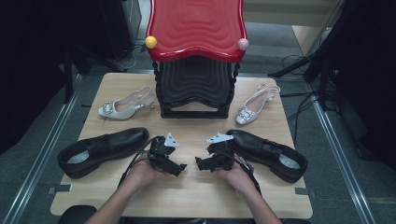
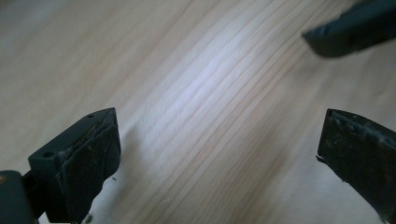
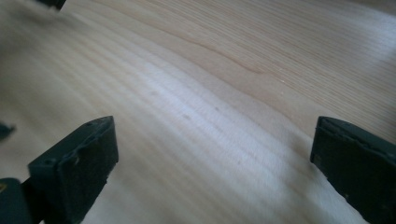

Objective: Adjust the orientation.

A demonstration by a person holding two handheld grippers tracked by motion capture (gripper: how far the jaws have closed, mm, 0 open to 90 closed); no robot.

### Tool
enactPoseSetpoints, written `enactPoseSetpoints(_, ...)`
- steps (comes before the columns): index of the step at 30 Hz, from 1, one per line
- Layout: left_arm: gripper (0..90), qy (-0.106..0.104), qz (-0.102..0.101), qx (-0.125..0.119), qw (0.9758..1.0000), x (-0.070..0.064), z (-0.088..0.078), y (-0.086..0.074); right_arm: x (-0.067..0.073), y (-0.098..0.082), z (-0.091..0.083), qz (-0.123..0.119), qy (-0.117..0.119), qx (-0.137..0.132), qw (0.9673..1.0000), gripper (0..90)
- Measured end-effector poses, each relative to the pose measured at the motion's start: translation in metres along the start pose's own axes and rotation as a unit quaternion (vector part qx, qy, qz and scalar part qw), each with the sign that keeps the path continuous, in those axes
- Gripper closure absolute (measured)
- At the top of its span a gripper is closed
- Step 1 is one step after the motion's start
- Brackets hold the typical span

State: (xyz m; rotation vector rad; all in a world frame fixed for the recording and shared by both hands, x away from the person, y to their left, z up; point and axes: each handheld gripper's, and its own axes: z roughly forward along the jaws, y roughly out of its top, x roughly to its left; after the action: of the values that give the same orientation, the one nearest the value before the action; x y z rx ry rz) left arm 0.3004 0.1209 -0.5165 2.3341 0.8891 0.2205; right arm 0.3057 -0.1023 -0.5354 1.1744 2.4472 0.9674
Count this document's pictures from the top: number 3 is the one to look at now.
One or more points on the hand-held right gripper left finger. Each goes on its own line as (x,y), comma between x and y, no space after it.
(77,174)

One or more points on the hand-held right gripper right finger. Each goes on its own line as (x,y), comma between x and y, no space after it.
(358,168)

